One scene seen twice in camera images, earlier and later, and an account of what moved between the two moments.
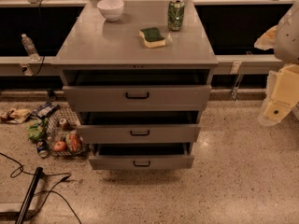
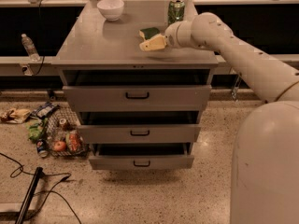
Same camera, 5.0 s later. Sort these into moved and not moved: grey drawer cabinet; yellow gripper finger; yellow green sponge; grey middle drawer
Moved: yellow gripper finger
Not moved: grey drawer cabinet; yellow green sponge; grey middle drawer
